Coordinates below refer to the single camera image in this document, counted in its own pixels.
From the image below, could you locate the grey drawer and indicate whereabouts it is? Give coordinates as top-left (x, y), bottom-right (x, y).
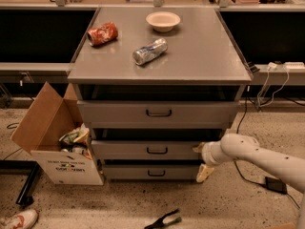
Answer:
top-left (91, 140), bottom-right (201, 160)
top-left (77, 100), bottom-right (238, 129)
top-left (103, 165), bottom-right (199, 180)

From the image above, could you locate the crushed silver soda can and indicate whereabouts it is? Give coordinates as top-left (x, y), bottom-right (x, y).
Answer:
top-left (132, 38), bottom-right (168, 66)

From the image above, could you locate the black floor cable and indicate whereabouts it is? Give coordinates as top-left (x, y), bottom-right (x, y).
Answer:
top-left (234, 95), bottom-right (301, 210)

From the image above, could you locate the white orange sneaker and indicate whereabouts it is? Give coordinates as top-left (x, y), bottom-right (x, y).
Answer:
top-left (0, 209), bottom-right (39, 229)

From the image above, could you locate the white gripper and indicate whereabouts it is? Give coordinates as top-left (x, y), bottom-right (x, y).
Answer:
top-left (193, 141), bottom-right (230, 183)

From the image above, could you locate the white paper bowl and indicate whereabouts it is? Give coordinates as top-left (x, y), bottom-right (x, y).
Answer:
top-left (146, 11), bottom-right (180, 32)

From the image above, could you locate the grey top drawer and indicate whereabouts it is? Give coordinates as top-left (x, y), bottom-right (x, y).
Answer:
top-left (77, 100), bottom-right (238, 129)

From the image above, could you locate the cardboard box with trash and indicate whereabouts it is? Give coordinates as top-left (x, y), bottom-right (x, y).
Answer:
top-left (11, 83), bottom-right (103, 185)

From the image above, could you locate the grey drawer cabinet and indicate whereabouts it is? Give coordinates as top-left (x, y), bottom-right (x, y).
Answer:
top-left (69, 6), bottom-right (251, 172)

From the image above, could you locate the black metal stand leg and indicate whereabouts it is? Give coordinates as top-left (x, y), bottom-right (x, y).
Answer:
top-left (0, 160), bottom-right (40, 207)

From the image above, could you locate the grey bottom drawer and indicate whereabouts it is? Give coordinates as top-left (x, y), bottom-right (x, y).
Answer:
top-left (103, 165), bottom-right (199, 180)

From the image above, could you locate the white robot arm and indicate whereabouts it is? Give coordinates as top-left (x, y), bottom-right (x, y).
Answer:
top-left (193, 134), bottom-right (305, 229)

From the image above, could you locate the white power strip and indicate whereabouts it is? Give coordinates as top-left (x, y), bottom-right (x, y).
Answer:
top-left (284, 62), bottom-right (305, 70)

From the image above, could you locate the crushed orange soda can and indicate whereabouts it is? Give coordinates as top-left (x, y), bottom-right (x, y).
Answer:
top-left (87, 22), bottom-right (118, 47)

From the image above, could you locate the black power adapter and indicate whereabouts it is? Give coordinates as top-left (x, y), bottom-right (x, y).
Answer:
top-left (265, 177), bottom-right (287, 195)

